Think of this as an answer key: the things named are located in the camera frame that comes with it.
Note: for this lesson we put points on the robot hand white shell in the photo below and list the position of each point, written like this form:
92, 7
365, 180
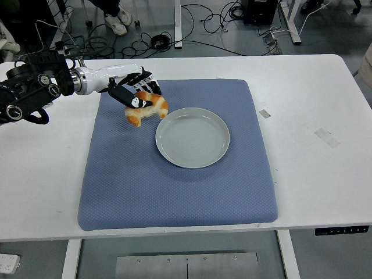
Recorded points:
107, 74

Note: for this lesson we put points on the croissant bread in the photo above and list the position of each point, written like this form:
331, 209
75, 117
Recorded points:
157, 104

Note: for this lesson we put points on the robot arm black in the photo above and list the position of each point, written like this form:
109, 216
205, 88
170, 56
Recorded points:
32, 90

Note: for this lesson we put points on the person's white shoe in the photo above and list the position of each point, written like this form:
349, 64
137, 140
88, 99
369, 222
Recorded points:
115, 24
125, 14

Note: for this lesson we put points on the person's leg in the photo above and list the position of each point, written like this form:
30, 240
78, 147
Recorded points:
107, 5

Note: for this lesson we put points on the white desk leg narrow foot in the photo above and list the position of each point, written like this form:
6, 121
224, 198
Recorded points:
178, 23

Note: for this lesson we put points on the white rounded object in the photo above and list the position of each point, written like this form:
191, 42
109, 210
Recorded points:
7, 43

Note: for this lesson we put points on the grey round plate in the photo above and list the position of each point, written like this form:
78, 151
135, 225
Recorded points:
191, 138

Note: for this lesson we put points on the blue quilted mat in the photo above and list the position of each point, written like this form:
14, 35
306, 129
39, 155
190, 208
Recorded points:
130, 180

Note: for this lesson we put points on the small grey tape piece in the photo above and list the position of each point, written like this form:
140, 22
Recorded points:
265, 114

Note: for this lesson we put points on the black equipment box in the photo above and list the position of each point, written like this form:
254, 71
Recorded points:
258, 11

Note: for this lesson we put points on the grey foot pedal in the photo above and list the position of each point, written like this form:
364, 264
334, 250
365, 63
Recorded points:
271, 43

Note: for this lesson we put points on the white table leg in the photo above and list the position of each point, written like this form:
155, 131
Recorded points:
289, 255
71, 258

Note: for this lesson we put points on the white desk leg slanted foot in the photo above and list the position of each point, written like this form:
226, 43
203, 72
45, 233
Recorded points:
292, 23

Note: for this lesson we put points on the white power strip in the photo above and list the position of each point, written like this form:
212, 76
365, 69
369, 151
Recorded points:
8, 263

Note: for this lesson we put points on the large grey tape piece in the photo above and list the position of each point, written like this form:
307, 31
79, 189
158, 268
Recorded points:
327, 138

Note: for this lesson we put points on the beige object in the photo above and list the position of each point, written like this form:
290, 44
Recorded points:
367, 64

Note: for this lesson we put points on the black table control panel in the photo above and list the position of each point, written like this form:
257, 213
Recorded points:
343, 230

